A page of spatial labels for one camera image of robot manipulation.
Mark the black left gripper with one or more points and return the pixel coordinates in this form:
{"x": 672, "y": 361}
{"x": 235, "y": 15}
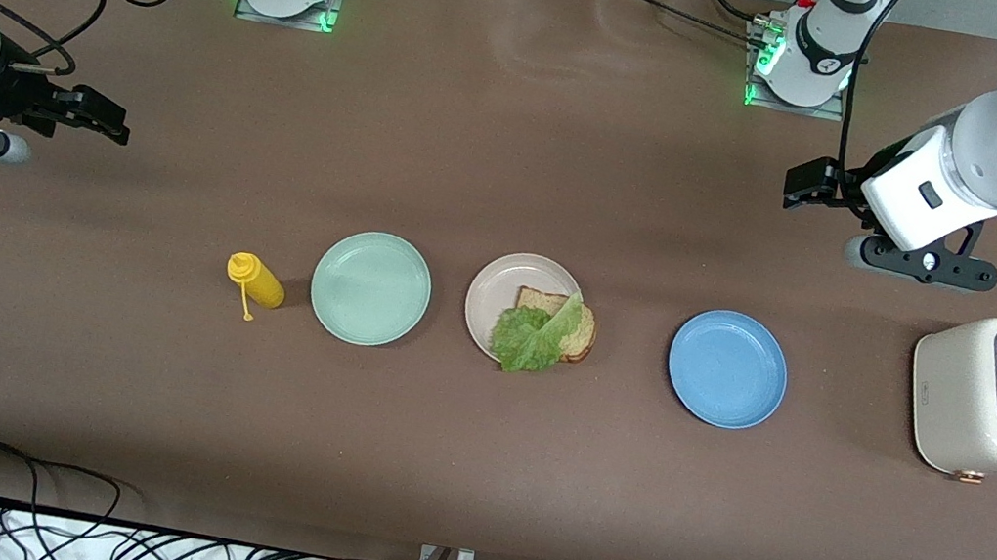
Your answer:
{"x": 836, "y": 187}

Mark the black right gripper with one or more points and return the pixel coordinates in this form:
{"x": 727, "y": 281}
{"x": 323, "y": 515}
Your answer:
{"x": 14, "y": 95}

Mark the yellow mustard squeeze bottle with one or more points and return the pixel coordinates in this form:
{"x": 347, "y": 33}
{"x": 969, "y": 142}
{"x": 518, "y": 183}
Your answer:
{"x": 261, "y": 282}

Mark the brown bread slice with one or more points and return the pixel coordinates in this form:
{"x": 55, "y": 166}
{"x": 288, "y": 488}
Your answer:
{"x": 584, "y": 332}

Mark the green lettuce leaf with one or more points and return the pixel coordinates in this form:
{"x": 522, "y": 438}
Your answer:
{"x": 529, "y": 339}

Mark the blue plate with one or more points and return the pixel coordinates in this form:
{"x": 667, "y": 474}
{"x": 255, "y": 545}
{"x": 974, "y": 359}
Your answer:
{"x": 727, "y": 369}

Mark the mint green plate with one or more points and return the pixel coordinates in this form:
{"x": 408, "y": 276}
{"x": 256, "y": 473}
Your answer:
{"x": 371, "y": 289}

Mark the beige plate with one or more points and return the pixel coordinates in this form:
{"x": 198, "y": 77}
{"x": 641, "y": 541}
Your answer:
{"x": 490, "y": 303}

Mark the cream white toaster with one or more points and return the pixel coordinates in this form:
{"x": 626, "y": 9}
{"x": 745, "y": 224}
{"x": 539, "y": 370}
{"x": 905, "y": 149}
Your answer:
{"x": 959, "y": 408}

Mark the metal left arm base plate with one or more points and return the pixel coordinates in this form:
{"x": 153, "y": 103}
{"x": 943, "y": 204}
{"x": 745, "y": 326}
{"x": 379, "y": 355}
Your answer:
{"x": 825, "y": 112}

